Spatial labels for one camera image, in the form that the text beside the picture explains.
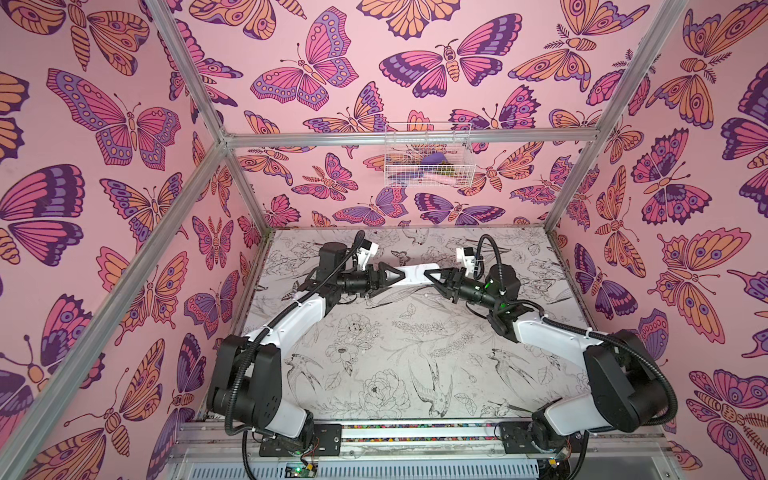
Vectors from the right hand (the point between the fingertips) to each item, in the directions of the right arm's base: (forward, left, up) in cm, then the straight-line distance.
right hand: (426, 272), depth 76 cm
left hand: (0, +6, -2) cm, 7 cm away
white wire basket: (+44, +4, +10) cm, 46 cm away
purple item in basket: (+41, -5, +8) cm, 42 cm away
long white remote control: (+1, +3, -1) cm, 3 cm away
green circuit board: (-39, +32, -28) cm, 58 cm away
